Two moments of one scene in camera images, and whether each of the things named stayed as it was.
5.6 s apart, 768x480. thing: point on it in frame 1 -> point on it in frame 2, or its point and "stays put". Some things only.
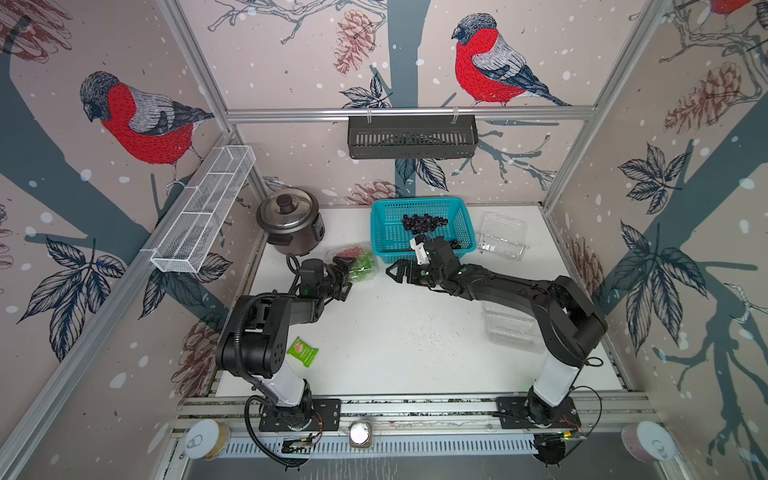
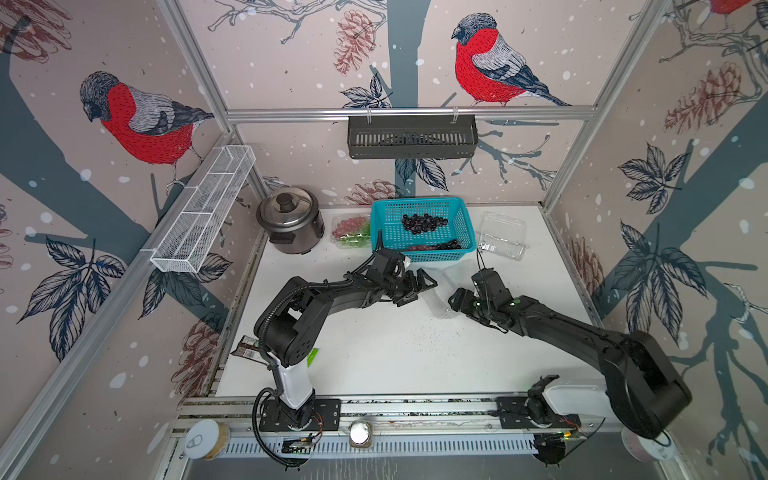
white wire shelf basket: x=202 y=208 stays put
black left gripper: x=339 y=277 -> x=420 y=282
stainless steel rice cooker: x=291 y=219 stays put
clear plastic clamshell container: x=366 y=263 -> x=351 y=231
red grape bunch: x=354 y=252 -> x=348 y=226
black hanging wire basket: x=412 y=139 stays put
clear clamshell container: x=503 y=236 stays put
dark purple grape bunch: x=425 y=223 stays put
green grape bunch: x=363 y=269 -> x=355 y=240
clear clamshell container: x=513 y=328 -> x=437 y=304
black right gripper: x=403 y=269 -> x=461 y=299
